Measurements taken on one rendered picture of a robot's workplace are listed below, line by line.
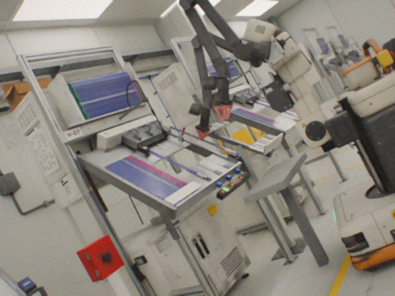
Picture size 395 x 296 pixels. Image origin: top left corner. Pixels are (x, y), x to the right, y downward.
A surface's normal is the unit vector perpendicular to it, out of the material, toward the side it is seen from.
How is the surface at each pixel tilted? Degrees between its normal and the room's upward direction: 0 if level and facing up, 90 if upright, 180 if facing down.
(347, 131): 90
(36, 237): 89
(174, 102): 90
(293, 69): 90
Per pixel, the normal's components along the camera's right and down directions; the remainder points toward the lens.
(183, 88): -0.55, 0.29
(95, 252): 0.69, -0.37
